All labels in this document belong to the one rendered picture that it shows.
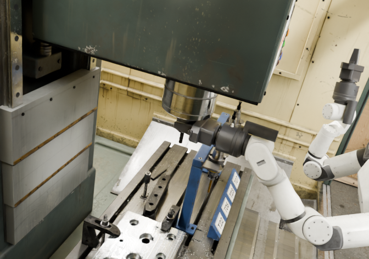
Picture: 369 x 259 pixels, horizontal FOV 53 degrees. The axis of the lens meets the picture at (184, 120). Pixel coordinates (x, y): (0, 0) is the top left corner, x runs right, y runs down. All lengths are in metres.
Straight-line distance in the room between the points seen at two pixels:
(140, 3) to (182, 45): 0.14
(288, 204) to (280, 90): 1.09
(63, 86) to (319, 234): 0.89
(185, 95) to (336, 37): 1.17
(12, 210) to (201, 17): 0.85
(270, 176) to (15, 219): 0.82
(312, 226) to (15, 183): 0.88
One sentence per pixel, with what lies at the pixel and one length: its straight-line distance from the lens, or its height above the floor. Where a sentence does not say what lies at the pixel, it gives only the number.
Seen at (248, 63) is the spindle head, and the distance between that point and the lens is 0.89.
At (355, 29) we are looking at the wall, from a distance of 2.02.
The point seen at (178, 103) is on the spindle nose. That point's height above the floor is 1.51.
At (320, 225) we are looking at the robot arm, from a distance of 1.10.
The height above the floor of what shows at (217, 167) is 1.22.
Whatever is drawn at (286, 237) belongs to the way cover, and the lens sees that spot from 1.99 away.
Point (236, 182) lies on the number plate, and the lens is 1.80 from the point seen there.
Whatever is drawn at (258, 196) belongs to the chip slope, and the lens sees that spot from 2.10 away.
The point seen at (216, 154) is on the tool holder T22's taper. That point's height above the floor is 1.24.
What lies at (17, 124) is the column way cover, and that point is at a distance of 1.16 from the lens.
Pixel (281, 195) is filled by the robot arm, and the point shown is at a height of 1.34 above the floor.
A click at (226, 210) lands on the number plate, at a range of 1.62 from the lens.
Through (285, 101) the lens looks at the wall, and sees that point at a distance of 2.11.
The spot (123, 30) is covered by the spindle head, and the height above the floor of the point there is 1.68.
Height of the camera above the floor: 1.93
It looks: 26 degrees down
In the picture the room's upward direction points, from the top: 12 degrees clockwise
